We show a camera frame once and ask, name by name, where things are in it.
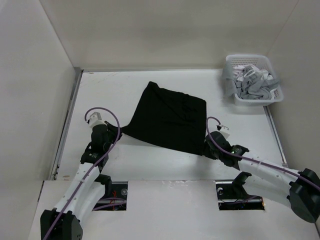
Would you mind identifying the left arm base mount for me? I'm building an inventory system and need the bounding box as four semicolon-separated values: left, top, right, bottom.
93;181;129;211

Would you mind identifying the black tank top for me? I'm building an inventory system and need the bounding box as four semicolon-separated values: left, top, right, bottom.
121;81;207;156

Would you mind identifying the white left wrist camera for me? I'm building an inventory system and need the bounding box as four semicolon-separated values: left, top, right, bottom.
87;112;105;129

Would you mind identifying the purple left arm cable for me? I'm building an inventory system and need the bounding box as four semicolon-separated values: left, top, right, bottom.
43;106;125;240

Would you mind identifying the white plastic laundry basket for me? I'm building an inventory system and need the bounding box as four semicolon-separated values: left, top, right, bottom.
225;54;284;107

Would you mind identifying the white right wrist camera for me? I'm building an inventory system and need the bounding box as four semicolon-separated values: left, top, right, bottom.
217;124;230;139

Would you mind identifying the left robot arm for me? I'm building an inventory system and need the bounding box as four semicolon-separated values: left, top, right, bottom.
40;120;122;240

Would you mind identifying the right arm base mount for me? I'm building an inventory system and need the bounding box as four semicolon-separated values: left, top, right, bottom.
215;181;265;211

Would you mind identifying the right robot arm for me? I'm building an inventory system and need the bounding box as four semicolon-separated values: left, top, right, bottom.
204;131;320;223

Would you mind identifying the grey tank top pile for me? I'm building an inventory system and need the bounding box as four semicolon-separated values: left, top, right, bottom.
221;62;280;101

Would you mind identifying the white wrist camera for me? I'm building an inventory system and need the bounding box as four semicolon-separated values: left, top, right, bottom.
217;124;230;139
87;112;105;129

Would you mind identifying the aluminium table edge rail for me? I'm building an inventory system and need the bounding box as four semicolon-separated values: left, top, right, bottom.
49;67;83;180

